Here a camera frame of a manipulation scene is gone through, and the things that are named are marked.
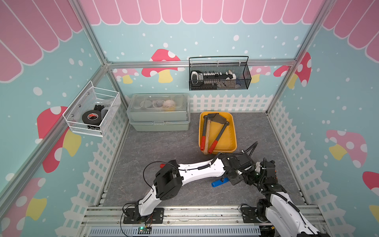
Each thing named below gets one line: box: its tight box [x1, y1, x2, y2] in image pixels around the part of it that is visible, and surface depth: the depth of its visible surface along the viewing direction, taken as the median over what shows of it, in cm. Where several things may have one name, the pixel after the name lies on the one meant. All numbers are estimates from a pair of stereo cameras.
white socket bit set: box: [190, 70, 237, 87], surface depth 90 cm
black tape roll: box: [81, 109, 103, 126], surface depth 71 cm
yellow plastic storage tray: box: [198, 111, 238, 154], surface depth 106 cm
